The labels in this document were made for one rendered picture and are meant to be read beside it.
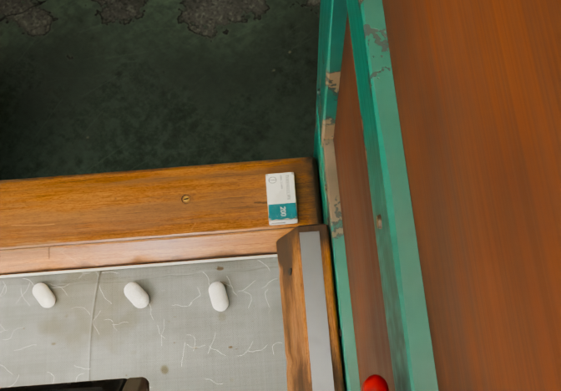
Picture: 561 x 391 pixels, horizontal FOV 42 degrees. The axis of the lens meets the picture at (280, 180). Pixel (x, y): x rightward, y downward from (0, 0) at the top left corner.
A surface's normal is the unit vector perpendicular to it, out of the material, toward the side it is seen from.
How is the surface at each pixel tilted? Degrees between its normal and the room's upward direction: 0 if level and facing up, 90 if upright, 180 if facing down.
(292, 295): 67
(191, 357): 0
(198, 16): 0
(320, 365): 0
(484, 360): 90
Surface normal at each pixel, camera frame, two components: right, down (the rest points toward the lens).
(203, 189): -0.03, -0.36
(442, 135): -1.00, 0.07
